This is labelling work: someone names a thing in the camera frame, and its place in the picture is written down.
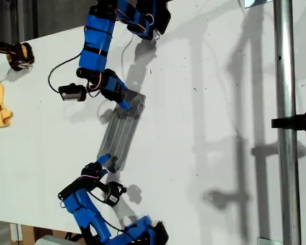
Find grey striped towel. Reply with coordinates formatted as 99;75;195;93
96;88;146;172

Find white container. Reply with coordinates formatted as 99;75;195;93
35;234;86;245

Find brown cardboard box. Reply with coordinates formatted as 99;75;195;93
20;224;85;245

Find white table leg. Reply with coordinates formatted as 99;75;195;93
9;223;23;242

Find black clamp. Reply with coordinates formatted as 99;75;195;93
271;108;306;135

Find red white servo wire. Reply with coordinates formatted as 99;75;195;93
80;169;105;179
86;72;104;97
139;12;155;33

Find black camera box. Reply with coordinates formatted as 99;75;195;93
103;181;128;207
58;83;87;103

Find black camera cable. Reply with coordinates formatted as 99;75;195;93
88;190;125;233
47;52;82;92

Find steel post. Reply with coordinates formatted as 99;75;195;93
272;0;303;245

